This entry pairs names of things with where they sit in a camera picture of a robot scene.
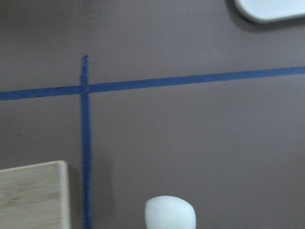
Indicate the white steamed bun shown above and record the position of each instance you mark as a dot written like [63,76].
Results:
[168,212]

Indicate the white bear serving tray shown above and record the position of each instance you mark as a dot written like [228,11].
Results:
[267,11]

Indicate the bamboo cutting board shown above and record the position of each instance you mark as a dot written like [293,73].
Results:
[35,197]

